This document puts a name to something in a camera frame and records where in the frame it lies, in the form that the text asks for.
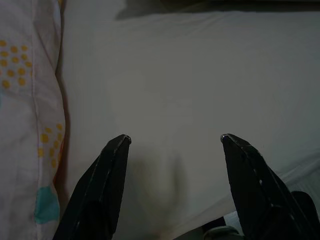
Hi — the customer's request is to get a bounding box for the pink dotted pillow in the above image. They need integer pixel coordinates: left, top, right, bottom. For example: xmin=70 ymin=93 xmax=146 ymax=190
xmin=0 ymin=0 xmax=67 ymax=240

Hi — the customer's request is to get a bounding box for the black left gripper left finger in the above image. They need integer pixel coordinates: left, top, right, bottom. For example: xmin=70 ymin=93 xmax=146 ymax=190
xmin=52 ymin=134 xmax=133 ymax=240

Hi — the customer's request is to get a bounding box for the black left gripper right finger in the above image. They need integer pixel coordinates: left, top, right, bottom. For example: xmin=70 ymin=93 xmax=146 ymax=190
xmin=220 ymin=133 xmax=318 ymax=240

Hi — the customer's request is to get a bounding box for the white bed mattress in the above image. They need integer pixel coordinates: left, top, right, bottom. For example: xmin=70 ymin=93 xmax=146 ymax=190
xmin=56 ymin=0 xmax=320 ymax=240

